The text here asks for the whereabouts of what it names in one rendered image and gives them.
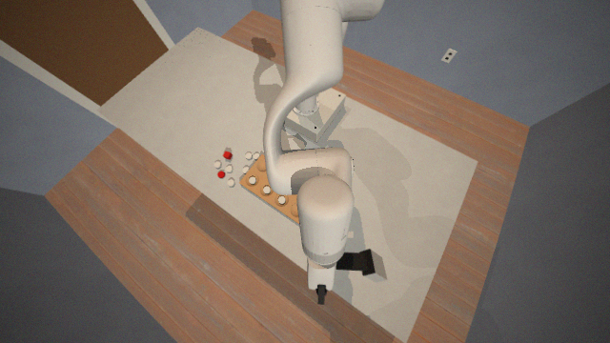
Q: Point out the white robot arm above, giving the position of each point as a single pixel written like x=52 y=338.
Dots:
x=313 y=35

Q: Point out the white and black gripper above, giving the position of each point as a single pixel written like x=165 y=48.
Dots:
x=321 y=277

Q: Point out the orange tray with round pockets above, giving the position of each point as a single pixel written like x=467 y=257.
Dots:
x=258 y=171

